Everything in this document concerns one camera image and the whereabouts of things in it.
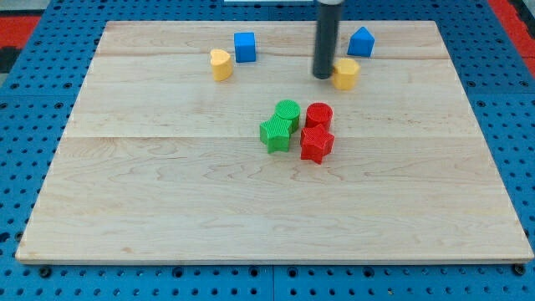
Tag yellow hexagon block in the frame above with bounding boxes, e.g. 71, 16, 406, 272
332, 59, 360, 90

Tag blue triangle block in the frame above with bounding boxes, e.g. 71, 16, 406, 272
347, 27, 375, 57

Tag green star block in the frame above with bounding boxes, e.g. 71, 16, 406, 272
259, 115, 292, 154

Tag green cylinder block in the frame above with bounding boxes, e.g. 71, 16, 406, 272
275, 99, 301, 133

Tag red star block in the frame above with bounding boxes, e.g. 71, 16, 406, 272
300, 124, 334, 165

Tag red cylinder block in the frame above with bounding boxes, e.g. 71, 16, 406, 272
305, 102, 334, 130

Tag wooden board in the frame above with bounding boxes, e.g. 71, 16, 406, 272
16, 21, 533, 265

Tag yellow heart block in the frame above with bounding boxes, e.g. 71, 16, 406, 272
210, 48, 233, 81

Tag blue cube block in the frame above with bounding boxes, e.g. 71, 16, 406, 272
234, 32, 257, 63

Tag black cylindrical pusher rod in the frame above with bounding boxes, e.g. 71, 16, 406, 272
312, 0, 344, 79

